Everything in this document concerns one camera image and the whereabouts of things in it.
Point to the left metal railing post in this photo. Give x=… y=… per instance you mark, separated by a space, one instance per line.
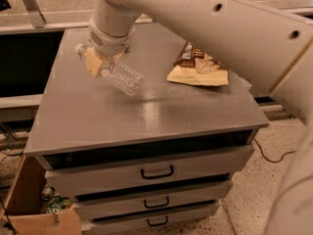
x=36 y=18

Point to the top grey drawer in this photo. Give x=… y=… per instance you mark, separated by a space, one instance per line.
x=97 y=178

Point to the clear plastic water bottle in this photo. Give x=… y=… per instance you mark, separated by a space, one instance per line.
x=117 y=73

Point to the middle grey drawer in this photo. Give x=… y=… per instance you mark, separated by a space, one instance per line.
x=149 y=198

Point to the grey drawer cabinet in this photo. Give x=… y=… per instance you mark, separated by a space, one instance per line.
x=84 y=120

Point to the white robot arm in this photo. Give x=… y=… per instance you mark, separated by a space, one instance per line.
x=270 y=48

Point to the cardboard box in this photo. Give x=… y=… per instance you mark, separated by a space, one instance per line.
x=24 y=207

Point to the grey drawer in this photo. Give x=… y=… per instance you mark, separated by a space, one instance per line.
x=97 y=178
x=149 y=198
x=154 y=219

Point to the brown sea salt chip bag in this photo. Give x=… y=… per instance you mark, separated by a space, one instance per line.
x=194 y=67

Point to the green package in box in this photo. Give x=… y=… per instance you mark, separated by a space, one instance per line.
x=58 y=204

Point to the bottom grey drawer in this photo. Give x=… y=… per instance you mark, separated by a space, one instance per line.
x=154 y=219

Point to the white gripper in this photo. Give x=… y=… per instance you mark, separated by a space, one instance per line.
x=106 y=45

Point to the metal can in box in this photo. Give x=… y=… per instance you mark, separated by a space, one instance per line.
x=47 y=192

